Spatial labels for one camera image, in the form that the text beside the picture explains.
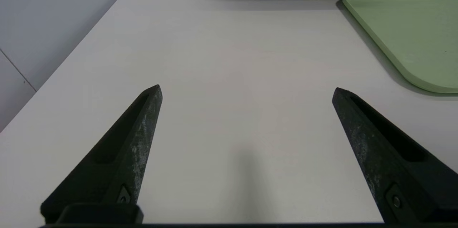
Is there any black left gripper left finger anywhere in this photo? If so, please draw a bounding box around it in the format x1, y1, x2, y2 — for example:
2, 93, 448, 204
40, 84, 163, 223

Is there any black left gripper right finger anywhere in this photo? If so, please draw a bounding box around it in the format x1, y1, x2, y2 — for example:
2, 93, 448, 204
332, 87, 458, 223

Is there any light green plastic tray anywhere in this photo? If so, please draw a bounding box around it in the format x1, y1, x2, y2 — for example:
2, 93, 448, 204
342, 0, 458, 94

